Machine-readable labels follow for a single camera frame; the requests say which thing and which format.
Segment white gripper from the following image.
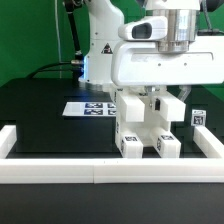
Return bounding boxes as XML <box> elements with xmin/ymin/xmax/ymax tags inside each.
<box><xmin>111</xmin><ymin>36</ymin><xmax>224</xmax><ymax>111</ymax></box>

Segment white chair back frame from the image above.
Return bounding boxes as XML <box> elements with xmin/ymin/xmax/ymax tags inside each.
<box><xmin>101</xmin><ymin>84</ymin><xmax>187</xmax><ymax>124</ymax></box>

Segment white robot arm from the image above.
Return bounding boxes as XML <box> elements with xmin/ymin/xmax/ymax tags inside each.
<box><xmin>80</xmin><ymin>0</ymin><xmax>224</xmax><ymax>109</ymax></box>

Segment white marker sheet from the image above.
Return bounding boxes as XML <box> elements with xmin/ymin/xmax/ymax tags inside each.
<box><xmin>63</xmin><ymin>102</ymin><xmax>116</xmax><ymax>117</ymax></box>

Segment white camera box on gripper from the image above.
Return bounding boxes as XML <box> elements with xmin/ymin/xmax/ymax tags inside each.
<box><xmin>118</xmin><ymin>16</ymin><xmax>168</xmax><ymax>41</ymax></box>

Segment white U-shaped fence frame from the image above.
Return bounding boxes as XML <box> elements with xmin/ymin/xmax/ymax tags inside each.
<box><xmin>0</xmin><ymin>125</ymin><xmax>224</xmax><ymax>184</ymax></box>

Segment black cable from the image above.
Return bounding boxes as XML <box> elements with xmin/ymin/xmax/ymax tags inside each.
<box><xmin>26</xmin><ymin>62</ymin><xmax>84</xmax><ymax>80</ymax></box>

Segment black camera pole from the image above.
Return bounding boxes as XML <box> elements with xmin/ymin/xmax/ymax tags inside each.
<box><xmin>63</xmin><ymin>0</ymin><xmax>84</xmax><ymax>61</ymax></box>

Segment white cable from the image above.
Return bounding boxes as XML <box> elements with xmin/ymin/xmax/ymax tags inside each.
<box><xmin>54</xmin><ymin>0</ymin><xmax>63</xmax><ymax>80</ymax></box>

